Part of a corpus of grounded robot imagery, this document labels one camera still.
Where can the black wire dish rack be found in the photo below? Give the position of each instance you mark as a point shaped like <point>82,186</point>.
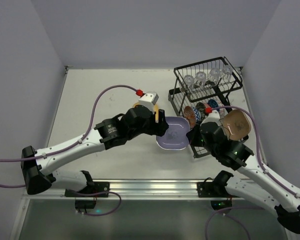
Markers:
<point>181,96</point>

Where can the blue dotted small bowl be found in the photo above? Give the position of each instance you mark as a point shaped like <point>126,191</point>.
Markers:
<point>213,103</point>

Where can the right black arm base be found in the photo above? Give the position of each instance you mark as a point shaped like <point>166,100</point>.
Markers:
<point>216,188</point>

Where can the clear glass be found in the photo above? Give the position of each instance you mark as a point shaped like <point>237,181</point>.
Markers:
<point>226,73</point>
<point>214,76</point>
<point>189,82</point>
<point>200,79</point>

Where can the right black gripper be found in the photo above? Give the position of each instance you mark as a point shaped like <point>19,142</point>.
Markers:
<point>194,136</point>

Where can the brown square panda plate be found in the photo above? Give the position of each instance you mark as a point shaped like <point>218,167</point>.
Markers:
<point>236,125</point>

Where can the yellow square panda plate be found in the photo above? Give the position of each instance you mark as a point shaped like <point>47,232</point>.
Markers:
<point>156,110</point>

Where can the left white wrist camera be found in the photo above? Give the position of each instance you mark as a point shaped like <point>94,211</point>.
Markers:
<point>149,100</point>

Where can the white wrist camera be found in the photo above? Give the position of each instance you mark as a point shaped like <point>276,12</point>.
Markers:
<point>149,100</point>
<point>213,117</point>

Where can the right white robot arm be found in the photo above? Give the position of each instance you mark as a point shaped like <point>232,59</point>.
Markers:
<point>269,190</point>

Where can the dark green small bowl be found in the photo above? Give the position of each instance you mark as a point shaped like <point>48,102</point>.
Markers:
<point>201,107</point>

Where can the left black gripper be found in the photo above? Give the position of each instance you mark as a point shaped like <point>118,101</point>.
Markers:
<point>159,125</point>

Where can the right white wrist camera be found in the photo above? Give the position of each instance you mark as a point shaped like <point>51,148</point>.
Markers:
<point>213,117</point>

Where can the purple square panda plate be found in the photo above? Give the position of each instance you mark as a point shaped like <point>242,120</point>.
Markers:
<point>175,137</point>

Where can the aluminium mounting rail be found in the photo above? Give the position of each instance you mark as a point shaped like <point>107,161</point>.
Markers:
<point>157,189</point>

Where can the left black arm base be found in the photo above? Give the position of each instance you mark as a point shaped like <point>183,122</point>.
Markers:
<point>87,205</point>

